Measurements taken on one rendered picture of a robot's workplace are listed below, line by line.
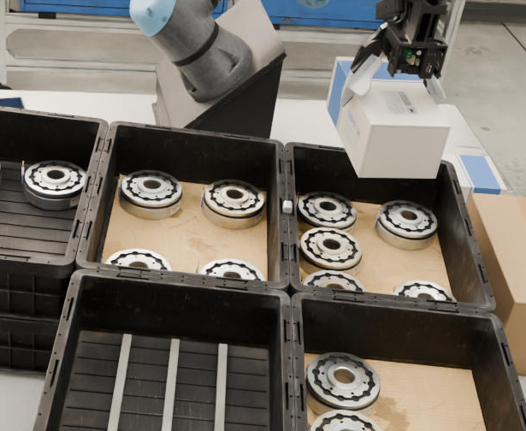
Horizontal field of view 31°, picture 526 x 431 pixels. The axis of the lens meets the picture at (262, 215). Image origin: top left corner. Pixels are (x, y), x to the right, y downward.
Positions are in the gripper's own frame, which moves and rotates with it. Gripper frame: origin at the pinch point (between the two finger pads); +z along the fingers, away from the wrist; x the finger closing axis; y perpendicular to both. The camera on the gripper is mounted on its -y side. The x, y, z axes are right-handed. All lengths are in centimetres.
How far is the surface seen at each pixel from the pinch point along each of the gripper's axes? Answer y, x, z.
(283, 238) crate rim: 9.7, -15.2, 17.6
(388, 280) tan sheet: 8.1, 4.3, 27.6
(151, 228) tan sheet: -5.5, -32.7, 27.7
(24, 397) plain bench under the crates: 18, -53, 41
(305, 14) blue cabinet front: -195, 45, 76
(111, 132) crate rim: -18.8, -38.9, 17.9
